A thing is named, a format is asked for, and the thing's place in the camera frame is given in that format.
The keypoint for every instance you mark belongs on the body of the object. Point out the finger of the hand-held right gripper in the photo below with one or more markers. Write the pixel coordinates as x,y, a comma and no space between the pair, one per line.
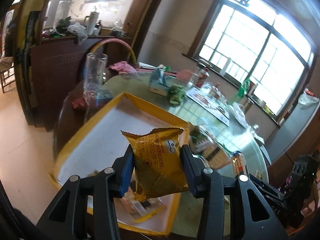
267,187

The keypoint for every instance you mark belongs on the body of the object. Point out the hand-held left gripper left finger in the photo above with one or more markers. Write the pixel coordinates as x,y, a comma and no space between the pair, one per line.
127,171

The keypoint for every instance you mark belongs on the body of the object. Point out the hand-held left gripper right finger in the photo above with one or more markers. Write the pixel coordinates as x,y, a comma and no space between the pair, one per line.
187,170

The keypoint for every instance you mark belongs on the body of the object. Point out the yellow cracker packet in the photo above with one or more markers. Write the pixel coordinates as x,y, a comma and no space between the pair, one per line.
155,165

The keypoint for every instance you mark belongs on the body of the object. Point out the yellow cardboard tray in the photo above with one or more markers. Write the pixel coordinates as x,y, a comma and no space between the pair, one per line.
100,140

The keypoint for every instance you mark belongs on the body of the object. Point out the printed flyer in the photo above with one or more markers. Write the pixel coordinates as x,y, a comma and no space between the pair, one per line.
207,102

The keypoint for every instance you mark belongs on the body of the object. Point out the white plastic bag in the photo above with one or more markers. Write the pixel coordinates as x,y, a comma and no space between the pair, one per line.
308,97

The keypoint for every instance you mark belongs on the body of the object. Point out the green crumpled bag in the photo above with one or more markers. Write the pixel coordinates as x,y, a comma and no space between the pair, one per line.
177,95

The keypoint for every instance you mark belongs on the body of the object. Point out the red crumpled wrapper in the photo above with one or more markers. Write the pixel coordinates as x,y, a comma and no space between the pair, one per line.
78,103

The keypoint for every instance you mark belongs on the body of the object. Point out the blue tissue box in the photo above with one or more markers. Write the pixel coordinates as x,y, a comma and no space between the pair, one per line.
157,82

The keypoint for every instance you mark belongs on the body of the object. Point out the pink fly swatter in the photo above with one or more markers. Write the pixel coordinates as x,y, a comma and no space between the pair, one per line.
183,75

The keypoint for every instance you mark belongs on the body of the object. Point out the green plastic bottle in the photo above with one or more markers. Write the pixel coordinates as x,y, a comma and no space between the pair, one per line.
242,88

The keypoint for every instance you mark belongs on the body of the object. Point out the clear glass cup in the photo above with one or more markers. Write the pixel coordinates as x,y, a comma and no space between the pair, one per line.
96,75

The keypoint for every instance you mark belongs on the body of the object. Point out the pink cloth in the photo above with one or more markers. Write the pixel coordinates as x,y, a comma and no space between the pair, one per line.
122,67

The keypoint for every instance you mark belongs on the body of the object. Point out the dark wooden sideboard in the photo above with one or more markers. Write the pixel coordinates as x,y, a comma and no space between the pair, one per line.
57,80

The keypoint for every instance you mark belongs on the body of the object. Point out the pink yellow hoop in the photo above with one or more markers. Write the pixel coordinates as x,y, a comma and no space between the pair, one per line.
131,52

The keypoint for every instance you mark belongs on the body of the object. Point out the large window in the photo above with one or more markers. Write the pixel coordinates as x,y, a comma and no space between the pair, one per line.
255,45

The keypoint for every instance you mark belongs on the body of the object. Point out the clear plastic bag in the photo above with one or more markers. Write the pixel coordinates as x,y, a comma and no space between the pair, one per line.
77,31

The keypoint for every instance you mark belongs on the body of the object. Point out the green plant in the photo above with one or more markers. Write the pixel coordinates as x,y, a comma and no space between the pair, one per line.
63,25

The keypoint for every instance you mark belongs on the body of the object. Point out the wooden chair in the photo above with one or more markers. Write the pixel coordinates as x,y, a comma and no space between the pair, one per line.
6,65

